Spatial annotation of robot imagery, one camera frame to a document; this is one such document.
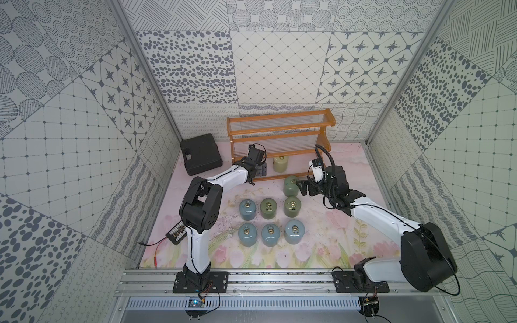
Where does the floral pink table mat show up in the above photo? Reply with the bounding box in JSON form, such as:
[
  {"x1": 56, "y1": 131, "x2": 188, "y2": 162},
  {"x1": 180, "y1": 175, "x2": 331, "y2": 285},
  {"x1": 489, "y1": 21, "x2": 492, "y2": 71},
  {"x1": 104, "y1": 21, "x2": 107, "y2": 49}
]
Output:
[{"x1": 139, "y1": 161, "x2": 399, "y2": 269}]

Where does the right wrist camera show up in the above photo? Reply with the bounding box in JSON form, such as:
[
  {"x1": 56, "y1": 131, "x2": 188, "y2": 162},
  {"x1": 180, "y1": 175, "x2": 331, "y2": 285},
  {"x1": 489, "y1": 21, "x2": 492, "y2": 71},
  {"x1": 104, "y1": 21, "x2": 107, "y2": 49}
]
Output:
[{"x1": 309, "y1": 158, "x2": 324, "y2": 183}]

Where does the controller board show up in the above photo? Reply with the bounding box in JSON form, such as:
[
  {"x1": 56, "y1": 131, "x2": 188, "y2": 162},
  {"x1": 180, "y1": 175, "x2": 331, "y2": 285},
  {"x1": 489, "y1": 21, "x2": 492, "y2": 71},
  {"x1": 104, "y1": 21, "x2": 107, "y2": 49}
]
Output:
[
  {"x1": 359, "y1": 296, "x2": 380, "y2": 318},
  {"x1": 185, "y1": 297, "x2": 207, "y2": 318}
]

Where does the left controller board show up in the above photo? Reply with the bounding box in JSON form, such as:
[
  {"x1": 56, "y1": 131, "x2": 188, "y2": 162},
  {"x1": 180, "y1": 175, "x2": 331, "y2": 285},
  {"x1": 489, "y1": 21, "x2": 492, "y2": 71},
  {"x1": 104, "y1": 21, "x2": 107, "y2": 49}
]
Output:
[{"x1": 185, "y1": 297, "x2": 207, "y2": 318}]

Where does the blue canister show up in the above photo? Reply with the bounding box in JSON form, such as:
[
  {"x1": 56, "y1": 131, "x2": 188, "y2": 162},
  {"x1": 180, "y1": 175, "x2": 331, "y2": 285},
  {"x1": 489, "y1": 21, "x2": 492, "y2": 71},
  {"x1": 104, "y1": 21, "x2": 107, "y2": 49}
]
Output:
[
  {"x1": 238, "y1": 223, "x2": 257, "y2": 247},
  {"x1": 261, "y1": 223, "x2": 280, "y2": 247},
  {"x1": 284, "y1": 219, "x2": 306, "y2": 245},
  {"x1": 239, "y1": 199, "x2": 257, "y2": 221}
]

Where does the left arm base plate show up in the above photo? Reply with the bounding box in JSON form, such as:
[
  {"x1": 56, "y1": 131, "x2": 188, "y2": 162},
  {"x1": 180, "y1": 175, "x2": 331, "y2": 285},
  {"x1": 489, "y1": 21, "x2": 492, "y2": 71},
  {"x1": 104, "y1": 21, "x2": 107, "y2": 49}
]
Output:
[{"x1": 173, "y1": 266, "x2": 229, "y2": 294}]

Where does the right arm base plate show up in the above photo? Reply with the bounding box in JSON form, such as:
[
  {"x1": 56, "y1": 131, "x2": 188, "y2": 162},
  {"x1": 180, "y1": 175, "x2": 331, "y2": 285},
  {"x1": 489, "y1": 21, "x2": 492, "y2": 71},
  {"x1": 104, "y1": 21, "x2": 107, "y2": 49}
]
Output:
[{"x1": 331, "y1": 257, "x2": 390, "y2": 294}]

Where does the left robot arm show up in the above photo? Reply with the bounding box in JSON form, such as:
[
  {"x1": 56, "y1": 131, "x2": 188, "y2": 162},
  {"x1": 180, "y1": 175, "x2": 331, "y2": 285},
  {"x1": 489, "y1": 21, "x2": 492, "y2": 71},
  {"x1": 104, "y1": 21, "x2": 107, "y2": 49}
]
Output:
[{"x1": 179, "y1": 143, "x2": 267, "y2": 289}]

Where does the light green canister bottom centre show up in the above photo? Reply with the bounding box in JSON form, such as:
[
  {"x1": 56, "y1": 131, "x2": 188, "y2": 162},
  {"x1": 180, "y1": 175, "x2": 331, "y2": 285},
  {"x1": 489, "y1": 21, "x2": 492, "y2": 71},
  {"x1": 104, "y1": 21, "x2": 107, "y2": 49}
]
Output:
[{"x1": 273, "y1": 156, "x2": 289, "y2": 173}]

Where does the wooden three-tier shelf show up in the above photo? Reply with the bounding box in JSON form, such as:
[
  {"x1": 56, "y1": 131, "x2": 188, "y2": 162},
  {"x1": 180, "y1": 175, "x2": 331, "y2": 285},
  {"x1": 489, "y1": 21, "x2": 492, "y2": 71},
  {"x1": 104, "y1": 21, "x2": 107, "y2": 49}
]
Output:
[{"x1": 227, "y1": 109, "x2": 336, "y2": 181}]

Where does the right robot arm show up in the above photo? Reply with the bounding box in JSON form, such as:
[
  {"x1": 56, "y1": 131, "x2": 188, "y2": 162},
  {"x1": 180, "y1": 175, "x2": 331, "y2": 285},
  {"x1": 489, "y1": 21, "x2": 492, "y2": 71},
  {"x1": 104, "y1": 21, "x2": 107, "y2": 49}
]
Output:
[{"x1": 296, "y1": 166, "x2": 458, "y2": 292}]

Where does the aluminium mounting rail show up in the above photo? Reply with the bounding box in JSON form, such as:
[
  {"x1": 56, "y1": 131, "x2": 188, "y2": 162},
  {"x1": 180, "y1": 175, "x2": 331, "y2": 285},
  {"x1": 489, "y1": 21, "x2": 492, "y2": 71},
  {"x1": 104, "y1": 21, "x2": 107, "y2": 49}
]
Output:
[{"x1": 115, "y1": 269, "x2": 441, "y2": 297}]

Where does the right controller board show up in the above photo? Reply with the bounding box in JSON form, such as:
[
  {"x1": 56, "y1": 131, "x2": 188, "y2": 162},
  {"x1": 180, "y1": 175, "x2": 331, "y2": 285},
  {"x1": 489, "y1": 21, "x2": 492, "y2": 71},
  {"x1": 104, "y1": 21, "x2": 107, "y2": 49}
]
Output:
[{"x1": 359, "y1": 296, "x2": 380, "y2": 318}]

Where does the black plastic case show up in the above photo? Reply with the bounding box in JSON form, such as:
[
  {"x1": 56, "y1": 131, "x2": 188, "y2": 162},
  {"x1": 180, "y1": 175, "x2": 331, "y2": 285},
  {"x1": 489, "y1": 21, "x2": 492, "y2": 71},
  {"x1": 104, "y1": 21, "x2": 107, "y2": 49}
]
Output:
[{"x1": 180, "y1": 133, "x2": 223, "y2": 176}]

